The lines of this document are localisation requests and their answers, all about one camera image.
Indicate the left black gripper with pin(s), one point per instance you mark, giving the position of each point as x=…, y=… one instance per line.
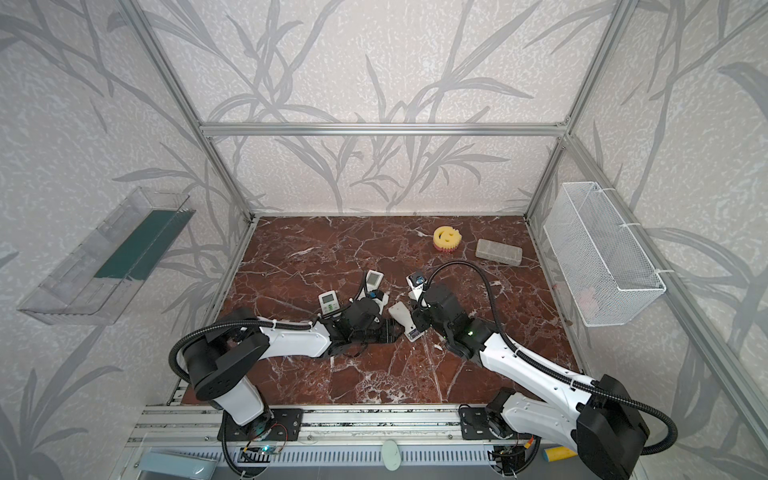
x=377, y=324

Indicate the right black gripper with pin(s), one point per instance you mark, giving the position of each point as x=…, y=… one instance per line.
x=424, y=315

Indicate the white remote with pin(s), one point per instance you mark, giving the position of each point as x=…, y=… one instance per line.
x=329, y=304
x=373, y=280
x=413, y=323

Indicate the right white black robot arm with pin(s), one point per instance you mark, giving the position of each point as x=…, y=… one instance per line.
x=597, y=419

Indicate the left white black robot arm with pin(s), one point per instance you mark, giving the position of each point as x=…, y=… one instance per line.
x=215, y=360

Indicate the yellow smiley sponge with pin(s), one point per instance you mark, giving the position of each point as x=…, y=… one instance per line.
x=446, y=238

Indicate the clear plastic box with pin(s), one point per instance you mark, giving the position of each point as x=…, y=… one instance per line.
x=499, y=252

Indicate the pale green oval object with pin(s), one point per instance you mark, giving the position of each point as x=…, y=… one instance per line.
x=391, y=455

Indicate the small circuit board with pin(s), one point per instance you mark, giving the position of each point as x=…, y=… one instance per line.
x=258, y=451

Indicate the green yellow toy spatula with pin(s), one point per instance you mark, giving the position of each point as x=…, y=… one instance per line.
x=559, y=453

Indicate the light blue tray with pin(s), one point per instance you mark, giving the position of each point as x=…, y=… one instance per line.
x=177, y=465

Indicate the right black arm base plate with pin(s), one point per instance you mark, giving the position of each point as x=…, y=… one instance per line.
x=480, y=423

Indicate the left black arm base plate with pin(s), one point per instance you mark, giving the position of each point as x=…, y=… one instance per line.
x=282, y=425

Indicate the white wire basket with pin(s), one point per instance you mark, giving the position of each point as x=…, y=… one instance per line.
x=609, y=275

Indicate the clear plastic wall shelf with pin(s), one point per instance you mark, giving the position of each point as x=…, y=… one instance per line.
x=97, y=281

